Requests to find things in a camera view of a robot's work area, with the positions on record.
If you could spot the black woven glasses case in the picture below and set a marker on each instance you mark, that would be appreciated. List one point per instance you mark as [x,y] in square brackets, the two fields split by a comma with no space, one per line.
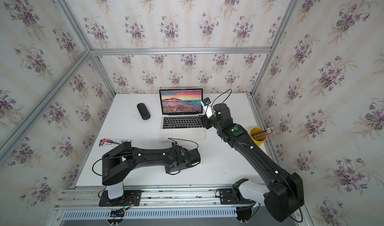
[143,111]

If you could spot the silver laptop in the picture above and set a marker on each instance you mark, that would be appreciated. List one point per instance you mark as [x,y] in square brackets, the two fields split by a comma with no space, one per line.
[181,109]

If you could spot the yellow pencil cup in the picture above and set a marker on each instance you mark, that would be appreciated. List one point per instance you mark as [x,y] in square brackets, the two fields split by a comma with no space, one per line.
[258,140]

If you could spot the aluminium mounting rail frame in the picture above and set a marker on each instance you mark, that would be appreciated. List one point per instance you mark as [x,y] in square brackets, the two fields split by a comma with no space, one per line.
[157,203]

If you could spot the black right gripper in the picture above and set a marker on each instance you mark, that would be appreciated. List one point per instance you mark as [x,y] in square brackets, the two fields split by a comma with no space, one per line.
[205,121]

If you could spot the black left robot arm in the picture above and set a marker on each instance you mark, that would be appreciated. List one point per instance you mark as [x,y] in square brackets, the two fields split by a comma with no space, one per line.
[121,160]

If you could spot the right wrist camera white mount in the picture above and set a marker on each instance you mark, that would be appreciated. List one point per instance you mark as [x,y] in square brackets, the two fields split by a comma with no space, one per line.
[208,107]

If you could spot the blue white small box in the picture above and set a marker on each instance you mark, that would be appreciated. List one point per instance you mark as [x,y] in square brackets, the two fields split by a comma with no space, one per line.
[112,142]

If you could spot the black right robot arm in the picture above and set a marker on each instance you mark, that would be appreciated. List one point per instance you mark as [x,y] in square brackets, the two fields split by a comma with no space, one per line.
[284,192]

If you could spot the pencils in cup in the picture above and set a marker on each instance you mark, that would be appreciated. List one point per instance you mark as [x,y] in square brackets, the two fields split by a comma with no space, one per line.
[264,133]

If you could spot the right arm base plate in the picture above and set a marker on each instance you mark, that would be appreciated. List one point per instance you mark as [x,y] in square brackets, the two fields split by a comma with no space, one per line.
[229,197]

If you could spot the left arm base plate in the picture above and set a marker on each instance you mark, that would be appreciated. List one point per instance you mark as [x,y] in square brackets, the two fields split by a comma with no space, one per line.
[129,198]

